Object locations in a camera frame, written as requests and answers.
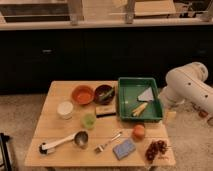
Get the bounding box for orange bowl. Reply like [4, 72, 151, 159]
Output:
[71, 85, 94, 105]

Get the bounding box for green item in bowl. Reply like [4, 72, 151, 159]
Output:
[99, 88, 114, 101]

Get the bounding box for metal ladle white handle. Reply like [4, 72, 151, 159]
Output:
[39, 131, 89, 155]

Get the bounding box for green cup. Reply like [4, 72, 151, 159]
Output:
[82, 114, 96, 129]

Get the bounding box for green plastic tray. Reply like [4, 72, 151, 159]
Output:
[118, 77, 163, 122]

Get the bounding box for wooden table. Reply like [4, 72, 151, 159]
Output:
[25, 81, 169, 168]

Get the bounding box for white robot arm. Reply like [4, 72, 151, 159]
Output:
[159, 62, 213, 115]

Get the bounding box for black object at left edge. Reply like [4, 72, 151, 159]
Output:
[0, 132, 13, 171]

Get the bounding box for dark cabinet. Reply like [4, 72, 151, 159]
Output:
[0, 26, 213, 94]

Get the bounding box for metal fork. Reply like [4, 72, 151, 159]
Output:
[94, 132, 122, 154]

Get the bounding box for white cup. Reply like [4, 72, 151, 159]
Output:
[57, 101, 74, 119]

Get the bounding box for orange peach fruit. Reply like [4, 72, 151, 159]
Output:
[132, 125, 145, 140]

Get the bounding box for dark brown bowl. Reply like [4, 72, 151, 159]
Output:
[94, 85, 115, 105]

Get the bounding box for clutter items on floor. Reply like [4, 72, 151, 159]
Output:
[192, 103, 213, 127]

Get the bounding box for blue sponge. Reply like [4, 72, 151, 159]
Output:
[113, 139, 136, 160]

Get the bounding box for red grape bunch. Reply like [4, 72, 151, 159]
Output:
[145, 140, 167, 162]

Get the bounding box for wooden block brush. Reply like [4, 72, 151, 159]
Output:
[95, 105, 116, 118]

